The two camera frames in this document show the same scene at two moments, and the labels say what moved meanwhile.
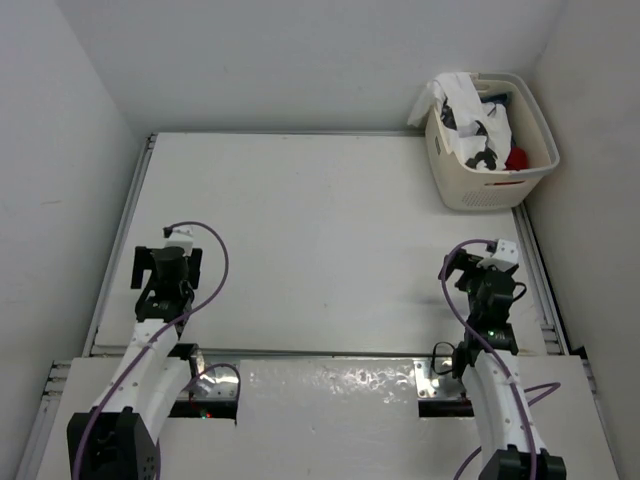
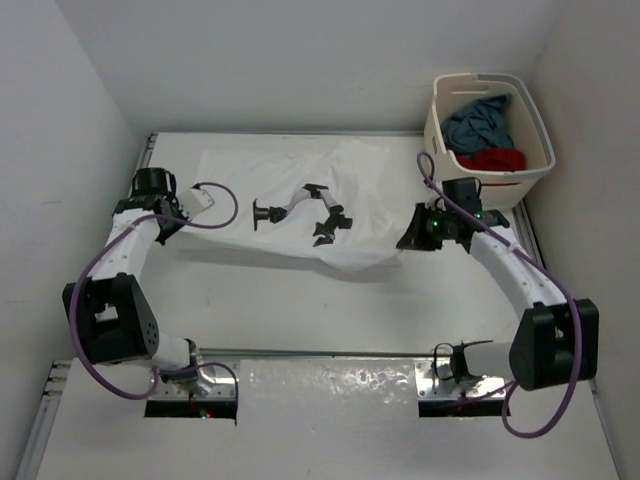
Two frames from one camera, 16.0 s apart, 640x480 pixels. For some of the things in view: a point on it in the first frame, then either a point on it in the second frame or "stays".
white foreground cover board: x=343 y=419 stays
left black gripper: x=144 y=257 to x=174 y=205
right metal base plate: x=432 y=385 stays
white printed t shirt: x=478 y=132 to x=360 y=178
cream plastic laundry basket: x=460 y=187 stays
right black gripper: x=465 y=262 to x=415 y=238
